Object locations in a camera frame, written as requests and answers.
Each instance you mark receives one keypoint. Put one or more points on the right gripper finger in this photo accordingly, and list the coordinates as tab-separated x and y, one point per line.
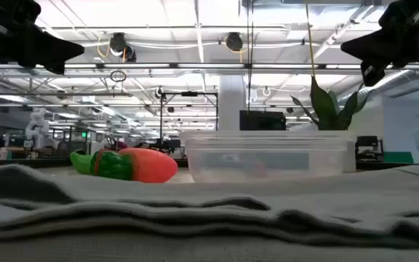
375	58
391	29

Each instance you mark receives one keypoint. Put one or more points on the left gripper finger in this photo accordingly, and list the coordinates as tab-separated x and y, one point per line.
46	58
31	36

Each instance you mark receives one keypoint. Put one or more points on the green toy pea pod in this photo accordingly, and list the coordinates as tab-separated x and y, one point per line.
80	162

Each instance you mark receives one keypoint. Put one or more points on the orange toy carrot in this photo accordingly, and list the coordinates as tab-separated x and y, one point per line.
151	165

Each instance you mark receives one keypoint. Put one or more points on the clear plastic tupperware container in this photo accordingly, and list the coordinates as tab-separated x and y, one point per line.
297	160

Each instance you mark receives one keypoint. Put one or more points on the snake plant in white pot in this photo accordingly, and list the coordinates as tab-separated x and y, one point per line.
324	109

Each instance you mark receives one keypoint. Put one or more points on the black desk equipment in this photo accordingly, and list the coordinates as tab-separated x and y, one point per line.
369	145

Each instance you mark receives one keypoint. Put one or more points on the green board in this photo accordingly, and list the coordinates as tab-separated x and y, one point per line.
398	157

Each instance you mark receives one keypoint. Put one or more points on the black computer case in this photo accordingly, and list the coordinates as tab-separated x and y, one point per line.
262	121

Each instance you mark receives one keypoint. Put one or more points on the white column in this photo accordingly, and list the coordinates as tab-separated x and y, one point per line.
231	105

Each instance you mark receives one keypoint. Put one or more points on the grey folded cloth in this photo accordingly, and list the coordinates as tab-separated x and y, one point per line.
195	218

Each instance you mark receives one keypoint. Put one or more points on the black rig frame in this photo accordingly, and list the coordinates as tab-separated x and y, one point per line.
161	116

